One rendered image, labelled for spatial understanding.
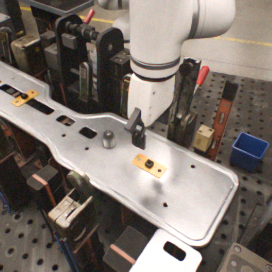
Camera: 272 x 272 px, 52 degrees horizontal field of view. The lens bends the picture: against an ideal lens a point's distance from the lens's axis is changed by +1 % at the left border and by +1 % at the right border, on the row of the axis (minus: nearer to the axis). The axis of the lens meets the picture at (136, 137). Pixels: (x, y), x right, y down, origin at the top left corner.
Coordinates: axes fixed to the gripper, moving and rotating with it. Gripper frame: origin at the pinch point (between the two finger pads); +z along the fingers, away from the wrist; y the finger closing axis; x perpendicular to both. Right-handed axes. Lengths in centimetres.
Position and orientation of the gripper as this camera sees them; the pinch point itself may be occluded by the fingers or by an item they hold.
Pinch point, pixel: (151, 130)
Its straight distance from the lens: 59.0
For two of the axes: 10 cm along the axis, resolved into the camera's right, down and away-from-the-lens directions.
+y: -5.8, 5.9, -5.7
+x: 8.2, 4.2, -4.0
